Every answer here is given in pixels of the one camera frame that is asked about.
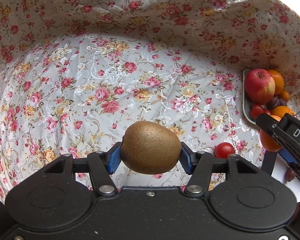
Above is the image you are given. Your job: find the dark purple passion fruit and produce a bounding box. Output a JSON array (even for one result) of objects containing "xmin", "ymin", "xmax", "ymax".
[{"xmin": 285, "ymin": 168, "xmax": 296, "ymax": 182}]

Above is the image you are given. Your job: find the brown kiwi fruit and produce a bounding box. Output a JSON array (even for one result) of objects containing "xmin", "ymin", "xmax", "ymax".
[{"xmin": 120, "ymin": 121, "xmax": 181, "ymax": 174}]

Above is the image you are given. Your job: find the mandarin orange with stem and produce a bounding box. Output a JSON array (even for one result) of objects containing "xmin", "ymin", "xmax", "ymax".
[{"xmin": 259, "ymin": 128, "xmax": 283, "ymax": 152}]

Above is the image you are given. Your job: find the white box with black rim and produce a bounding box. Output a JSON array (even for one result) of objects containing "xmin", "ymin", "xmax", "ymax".
[{"xmin": 261, "ymin": 151, "xmax": 300, "ymax": 202}]

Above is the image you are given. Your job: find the large bumpy orange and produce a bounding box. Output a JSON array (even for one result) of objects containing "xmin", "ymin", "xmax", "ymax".
[{"xmin": 270, "ymin": 106, "xmax": 295, "ymax": 118}]

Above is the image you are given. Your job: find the small red cherry tomato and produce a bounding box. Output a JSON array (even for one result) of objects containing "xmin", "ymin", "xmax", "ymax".
[{"xmin": 215, "ymin": 142, "xmax": 235, "ymax": 159}]

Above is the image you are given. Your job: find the cherry tomato on plate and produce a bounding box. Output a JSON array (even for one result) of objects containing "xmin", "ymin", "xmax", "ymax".
[
  {"xmin": 263, "ymin": 109, "xmax": 271, "ymax": 115},
  {"xmin": 249, "ymin": 104, "xmax": 264, "ymax": 120}
]

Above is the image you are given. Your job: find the purple plum on plate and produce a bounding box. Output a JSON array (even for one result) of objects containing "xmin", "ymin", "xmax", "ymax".
[{"xmin": 266, "ymin": 96, "xmax": 287, "ymax": 110}]

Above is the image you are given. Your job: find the small kumquat orange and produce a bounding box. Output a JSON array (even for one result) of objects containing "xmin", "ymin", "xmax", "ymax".
[{"xmin": 278, "ymin": 89, "xmax": 290, "ymax": 102}]

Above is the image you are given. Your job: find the pale green fruit plate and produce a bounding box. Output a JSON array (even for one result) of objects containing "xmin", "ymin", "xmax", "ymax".
[{"xmin": 242, "ymin": 69, "xmax": 260, "ymax": 127}]

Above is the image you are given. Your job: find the orange behind apple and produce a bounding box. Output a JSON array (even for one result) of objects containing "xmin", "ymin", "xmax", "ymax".
[{"xmin": 268, "ymin": 69, "xmax": 285, "ymax": 95}]

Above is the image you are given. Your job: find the red apple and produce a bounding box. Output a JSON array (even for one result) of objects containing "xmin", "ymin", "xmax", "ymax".
[{"xmin": 244, "ymin": 68, "xmax": 275, "ymax": 105}]

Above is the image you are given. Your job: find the floral tablecloth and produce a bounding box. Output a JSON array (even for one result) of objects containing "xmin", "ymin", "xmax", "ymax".
[{"xmin": 0, "ymin": 0, "xmax": 300, "ymax": 200}]

